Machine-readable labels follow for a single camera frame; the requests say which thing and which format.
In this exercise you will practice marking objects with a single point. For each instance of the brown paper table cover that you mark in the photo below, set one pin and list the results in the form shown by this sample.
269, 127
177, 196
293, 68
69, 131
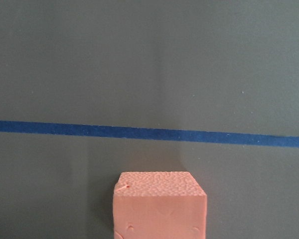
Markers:
207, 65

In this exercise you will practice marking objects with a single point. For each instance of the blue tape line far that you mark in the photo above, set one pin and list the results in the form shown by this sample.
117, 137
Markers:
148, 133

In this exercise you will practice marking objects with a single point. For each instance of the orange foam block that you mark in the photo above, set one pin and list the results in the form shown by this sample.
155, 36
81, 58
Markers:
159, 205

